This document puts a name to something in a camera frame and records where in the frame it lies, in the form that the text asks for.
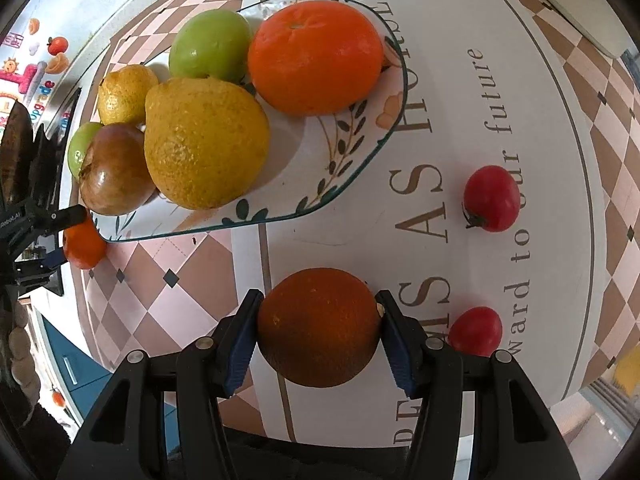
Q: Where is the colourful wall sticker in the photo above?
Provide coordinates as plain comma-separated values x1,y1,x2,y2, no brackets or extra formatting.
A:
0,17,71,131

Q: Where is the small yellow pear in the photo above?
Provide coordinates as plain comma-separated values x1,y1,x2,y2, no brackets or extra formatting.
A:
97,64,160,127

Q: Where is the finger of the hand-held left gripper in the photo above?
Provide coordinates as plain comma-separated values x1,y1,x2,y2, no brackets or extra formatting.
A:
47,204,89,232
15,247,66,273

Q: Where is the dark red orange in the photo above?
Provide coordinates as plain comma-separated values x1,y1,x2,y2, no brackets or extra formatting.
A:
256,267,383,388

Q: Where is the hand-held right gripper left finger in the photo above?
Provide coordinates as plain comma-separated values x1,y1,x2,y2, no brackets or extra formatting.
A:
56,288,265,480

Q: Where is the black gas stove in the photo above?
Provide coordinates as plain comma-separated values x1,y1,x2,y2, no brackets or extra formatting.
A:
10,87,83,298

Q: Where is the floral rectangular plate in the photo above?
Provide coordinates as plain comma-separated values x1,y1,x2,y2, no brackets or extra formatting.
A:
87,0,408,245

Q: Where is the large yellow pear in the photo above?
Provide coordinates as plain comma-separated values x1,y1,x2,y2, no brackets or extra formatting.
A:
144,76,271,211

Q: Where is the brown pear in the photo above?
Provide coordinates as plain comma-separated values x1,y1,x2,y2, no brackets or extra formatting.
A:
79,122,158,217

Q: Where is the green apple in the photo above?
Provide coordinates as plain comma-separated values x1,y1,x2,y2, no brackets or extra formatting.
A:
168,8,253,83
67,121,103,181

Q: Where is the checkered printed table mat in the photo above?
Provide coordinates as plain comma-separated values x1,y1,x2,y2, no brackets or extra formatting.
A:
80,0,640,448

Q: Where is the cream utensil holder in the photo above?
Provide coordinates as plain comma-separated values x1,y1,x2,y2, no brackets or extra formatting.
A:
527,0,633,59

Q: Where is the teal base cabinet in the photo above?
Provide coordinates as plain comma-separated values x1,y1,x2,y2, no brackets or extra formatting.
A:
40,310,116,423

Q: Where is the red cherry tomato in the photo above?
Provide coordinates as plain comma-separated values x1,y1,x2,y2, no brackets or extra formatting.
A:
447,306,503,358
462,165,522,233

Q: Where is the dark frying pan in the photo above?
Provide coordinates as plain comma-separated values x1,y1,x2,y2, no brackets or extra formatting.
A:
0,100,36,206

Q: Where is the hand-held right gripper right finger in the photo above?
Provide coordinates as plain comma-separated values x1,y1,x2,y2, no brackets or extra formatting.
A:
375,289,583,480

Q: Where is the bright orange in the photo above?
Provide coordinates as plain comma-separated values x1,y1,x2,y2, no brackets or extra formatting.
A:
62,215,107,271
247,0,385,117

